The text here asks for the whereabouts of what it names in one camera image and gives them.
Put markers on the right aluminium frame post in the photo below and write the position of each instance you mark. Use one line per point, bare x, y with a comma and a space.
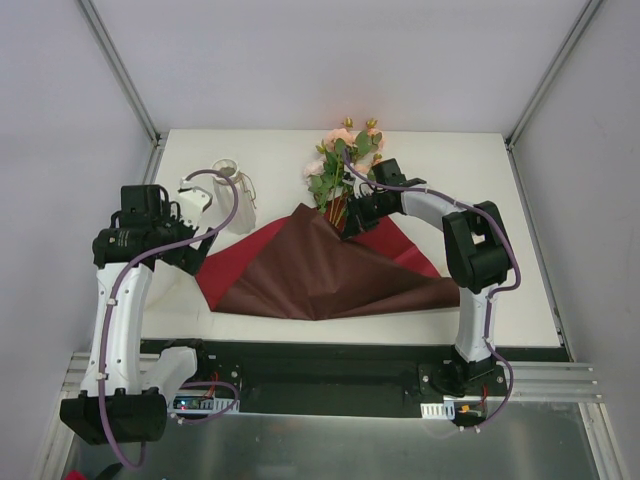
586, 16

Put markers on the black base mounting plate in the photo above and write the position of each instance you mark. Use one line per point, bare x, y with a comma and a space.
378, 381

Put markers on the white ribbed ceramic vase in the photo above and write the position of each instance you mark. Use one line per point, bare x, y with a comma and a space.
235, 193

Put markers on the aluminium frame post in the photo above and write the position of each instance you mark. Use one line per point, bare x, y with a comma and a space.
109, 50
586, 16

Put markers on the pink flower bunch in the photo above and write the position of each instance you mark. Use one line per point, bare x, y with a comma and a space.
328, 180

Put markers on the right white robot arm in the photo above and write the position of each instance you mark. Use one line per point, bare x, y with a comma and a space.
479, 258

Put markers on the left white cable duct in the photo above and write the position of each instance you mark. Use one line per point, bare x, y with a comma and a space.
195, 405

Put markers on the red black object bottom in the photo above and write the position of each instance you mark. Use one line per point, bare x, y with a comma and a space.
110, 472

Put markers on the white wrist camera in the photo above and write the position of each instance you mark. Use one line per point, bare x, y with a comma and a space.
193, 202
362, 189

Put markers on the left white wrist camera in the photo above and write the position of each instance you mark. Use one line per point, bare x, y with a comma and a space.
193, 202

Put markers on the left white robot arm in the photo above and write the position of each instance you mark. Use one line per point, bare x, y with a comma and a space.
117, 400

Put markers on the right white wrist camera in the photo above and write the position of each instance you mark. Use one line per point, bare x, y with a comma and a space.
362, 189

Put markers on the left aluminium frame post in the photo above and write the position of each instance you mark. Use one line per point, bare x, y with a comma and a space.
109, 50

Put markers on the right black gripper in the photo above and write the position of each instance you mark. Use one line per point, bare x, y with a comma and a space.
364, 211

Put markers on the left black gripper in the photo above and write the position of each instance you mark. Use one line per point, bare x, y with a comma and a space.
185, 245

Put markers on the right white cable duct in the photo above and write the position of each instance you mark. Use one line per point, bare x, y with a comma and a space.
438, 411

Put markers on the white cable duct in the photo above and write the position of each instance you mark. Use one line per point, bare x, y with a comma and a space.
195, 405
438, 411

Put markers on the brown red wrapping paper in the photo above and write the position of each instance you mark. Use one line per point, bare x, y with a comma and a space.
298, 268

